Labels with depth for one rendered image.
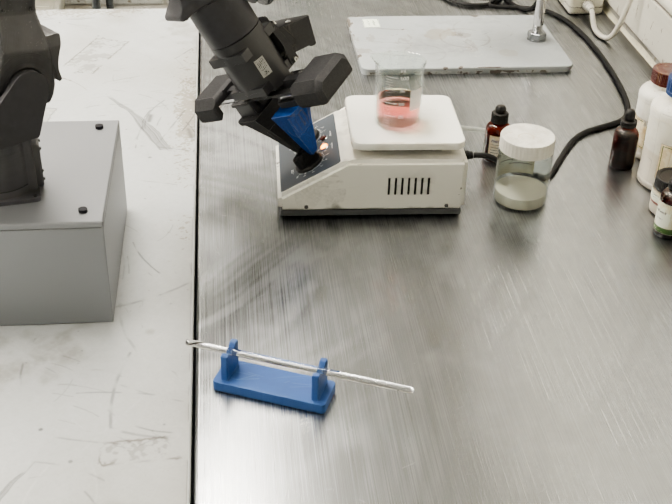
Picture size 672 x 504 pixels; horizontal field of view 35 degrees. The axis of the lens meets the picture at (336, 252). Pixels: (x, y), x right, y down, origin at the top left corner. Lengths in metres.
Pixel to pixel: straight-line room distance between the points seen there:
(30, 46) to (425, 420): 0.45
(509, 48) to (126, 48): 0.55
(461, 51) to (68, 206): 0.75
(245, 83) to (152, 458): 0.41
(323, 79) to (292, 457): 0.38
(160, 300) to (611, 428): 0.43
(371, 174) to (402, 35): 0.51
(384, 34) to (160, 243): 0.62
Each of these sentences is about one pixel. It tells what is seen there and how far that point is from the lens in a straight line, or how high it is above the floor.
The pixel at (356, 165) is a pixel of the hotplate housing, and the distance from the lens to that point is 1.12.
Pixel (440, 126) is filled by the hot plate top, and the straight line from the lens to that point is 1.16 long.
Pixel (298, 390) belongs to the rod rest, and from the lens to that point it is 0.90.
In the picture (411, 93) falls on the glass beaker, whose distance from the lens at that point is 1.12.
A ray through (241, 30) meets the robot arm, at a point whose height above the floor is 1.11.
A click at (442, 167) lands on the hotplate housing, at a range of 1.13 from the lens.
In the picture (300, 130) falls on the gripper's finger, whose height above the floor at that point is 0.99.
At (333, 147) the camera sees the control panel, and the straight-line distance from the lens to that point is 1.16.
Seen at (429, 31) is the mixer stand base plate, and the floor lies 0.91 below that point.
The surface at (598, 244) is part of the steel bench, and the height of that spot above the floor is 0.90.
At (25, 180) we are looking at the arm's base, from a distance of 0.99.
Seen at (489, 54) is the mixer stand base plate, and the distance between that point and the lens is 1.56.
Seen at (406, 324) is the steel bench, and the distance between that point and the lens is 1.00.
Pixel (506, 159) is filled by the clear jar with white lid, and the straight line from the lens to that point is 1.16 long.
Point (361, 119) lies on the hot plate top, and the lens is 1.16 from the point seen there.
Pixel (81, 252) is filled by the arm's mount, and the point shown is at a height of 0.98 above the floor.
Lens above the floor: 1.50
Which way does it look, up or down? 33 degrees down
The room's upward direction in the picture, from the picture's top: 2 degrees clockwise
